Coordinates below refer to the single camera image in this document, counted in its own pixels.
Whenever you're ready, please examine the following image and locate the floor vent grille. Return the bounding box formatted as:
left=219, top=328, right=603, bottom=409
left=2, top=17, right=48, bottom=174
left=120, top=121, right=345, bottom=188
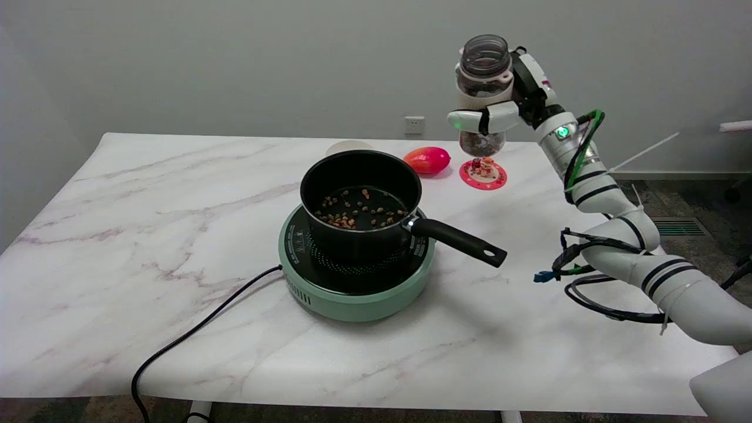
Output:
left=650, top=217, right=707, bottom=237

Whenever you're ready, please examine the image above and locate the white round lid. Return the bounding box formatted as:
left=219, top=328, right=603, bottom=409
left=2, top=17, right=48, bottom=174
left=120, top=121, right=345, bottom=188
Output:
left=325, top=140, right=374, bottom=157

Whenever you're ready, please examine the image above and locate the green induction cooker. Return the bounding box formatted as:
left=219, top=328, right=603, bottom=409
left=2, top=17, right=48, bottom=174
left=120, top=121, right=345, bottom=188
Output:
left=278, top=204, right=437, bottom=323

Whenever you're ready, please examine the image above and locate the black soup pot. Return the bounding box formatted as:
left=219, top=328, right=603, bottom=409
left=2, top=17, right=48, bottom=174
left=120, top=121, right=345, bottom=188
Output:
left=300, top=150, right=508, bottom=268

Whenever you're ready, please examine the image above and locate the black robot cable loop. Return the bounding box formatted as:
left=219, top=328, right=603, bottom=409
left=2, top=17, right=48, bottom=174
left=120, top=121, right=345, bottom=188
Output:
left=533, top=227, right=752, bottom=324

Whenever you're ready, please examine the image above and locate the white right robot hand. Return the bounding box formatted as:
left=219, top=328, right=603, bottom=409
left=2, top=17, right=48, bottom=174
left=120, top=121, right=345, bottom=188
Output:
left=447, top=46, right=566, bottom=135

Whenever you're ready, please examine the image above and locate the black power cord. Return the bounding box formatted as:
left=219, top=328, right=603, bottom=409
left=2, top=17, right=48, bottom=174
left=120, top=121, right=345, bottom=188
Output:
left=130, top=265, right=284, bottom=423

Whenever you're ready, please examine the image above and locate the red mango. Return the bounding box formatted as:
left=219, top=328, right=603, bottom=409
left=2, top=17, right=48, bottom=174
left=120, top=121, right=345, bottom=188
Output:
left=403, top=147, right=452, bottom=175

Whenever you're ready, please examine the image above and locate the green robot cable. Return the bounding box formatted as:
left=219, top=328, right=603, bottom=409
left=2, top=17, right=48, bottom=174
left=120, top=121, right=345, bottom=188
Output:
left=563, top=109, right=605, bottom=192

